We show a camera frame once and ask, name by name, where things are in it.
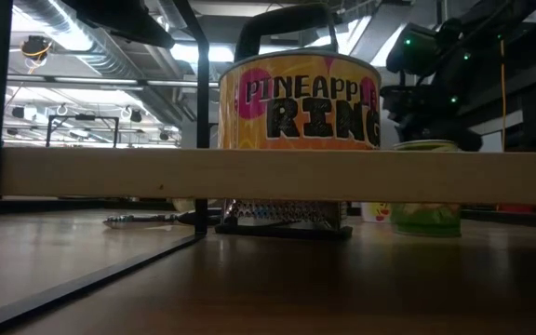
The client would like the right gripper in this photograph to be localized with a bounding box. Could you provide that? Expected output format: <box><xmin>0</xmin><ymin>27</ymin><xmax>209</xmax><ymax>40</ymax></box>
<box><xmin>394</xmin><ymin>114</ymin><xmax>484</xmax><ymax>153</ymax></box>

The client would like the yellow pineapple rings can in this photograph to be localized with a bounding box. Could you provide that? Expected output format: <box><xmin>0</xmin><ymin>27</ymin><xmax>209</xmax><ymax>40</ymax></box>
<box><xmin>216</xmin><ymin>48</ymin><xmax>383</xmax><ymax>151</ymax></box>

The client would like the small red object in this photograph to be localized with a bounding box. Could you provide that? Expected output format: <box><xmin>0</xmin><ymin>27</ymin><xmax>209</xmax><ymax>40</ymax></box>
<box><xmin>497</xmin><ymin>204</ymin><xmax>536</xmax><ymax>215</ymax></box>

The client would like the silver butter knife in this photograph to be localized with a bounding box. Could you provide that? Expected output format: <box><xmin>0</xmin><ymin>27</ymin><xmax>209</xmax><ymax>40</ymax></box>
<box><xmin>102</xmin><ymin>209</ymin><xmax>222</xmax><ymax>230</ymax></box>

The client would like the long ceiling light tube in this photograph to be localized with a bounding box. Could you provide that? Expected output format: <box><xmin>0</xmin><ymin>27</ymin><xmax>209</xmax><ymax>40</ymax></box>
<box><xmin>7</xmin><ymin>74</ymin><xmax>221</xmax><ymax>90</ymax></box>

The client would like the yellow hanging cable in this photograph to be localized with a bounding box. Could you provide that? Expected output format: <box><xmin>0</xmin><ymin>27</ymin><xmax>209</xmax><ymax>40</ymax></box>
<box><xmin>500</xmin><ymin>39</ymin><xmax>507</xmax><ymax>141</ymax></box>

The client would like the metal box grater black handle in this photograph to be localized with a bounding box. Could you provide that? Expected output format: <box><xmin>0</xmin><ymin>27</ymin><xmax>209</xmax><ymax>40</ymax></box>
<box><xmin>215</xmin><ymin>2</ymin><xmax>354</xmax><ymax>242</ymax></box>

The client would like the black background rig frame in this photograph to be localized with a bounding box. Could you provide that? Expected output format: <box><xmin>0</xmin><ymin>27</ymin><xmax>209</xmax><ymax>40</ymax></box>
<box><xmin>46</xmin><ymin>114</ymin><xmax>121</xmax><ymax>148</ymax></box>

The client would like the black yellow ceiling cable reel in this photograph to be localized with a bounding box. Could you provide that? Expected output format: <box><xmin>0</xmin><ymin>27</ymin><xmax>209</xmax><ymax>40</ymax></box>
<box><xmin>20</xmin><ymin>34</ymin><xmax>54</xmax><ymax>61</ymax></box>

